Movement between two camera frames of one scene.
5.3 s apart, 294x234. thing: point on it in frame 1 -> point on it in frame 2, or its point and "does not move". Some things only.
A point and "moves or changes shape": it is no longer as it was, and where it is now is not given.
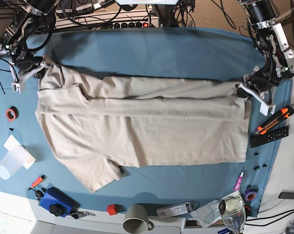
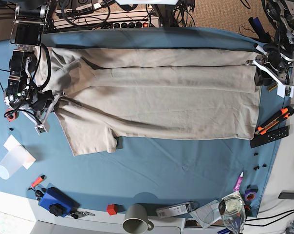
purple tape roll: [250, 194] does not move
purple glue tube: [238, 181] does not move
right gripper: [29, 65] -> [43, 105]
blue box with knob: [59, 204] does not move
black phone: [289, 195] does not move
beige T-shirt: [101, 124] moves or changes shape
